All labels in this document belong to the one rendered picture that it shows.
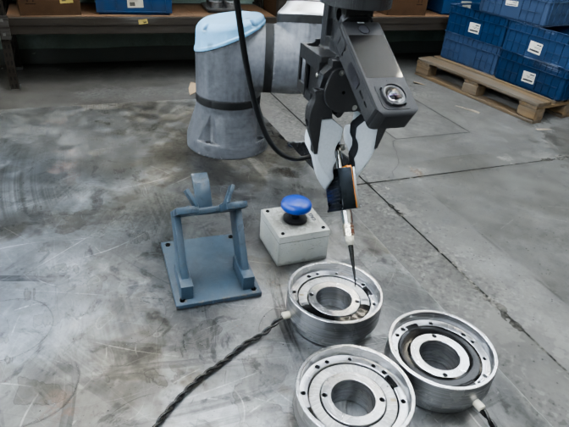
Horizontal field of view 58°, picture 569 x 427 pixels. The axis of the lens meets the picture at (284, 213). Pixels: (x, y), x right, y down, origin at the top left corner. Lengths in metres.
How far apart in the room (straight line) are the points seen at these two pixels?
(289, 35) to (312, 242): 0.38
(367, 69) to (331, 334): 0.26
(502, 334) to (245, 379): 1.49
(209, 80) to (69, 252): 0.38
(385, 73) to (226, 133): 0.46
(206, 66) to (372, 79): 0.46
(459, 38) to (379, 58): 4.17
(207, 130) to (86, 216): 0.28
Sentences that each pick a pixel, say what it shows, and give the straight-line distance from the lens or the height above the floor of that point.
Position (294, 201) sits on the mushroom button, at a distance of 0.66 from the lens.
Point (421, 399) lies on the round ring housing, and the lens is 0.52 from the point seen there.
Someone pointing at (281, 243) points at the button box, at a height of 0.84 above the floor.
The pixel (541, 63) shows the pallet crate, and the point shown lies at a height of 0.35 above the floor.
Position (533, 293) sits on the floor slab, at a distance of 2.19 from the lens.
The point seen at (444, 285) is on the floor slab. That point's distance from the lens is 2.07.
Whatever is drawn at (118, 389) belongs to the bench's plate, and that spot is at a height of 0.80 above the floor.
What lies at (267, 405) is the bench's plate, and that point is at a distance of 0.51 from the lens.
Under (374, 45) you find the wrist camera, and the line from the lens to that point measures 0.53.
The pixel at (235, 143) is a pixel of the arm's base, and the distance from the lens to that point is 0.92.
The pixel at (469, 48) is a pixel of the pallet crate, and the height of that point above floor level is 0.28.
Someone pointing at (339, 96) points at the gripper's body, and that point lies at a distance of 0.54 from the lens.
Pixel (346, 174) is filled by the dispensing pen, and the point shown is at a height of 0.95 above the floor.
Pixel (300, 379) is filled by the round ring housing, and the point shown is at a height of 0.84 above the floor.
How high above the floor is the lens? 1.20
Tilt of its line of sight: 31 degrees down
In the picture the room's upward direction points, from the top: 5 degrees clockwise
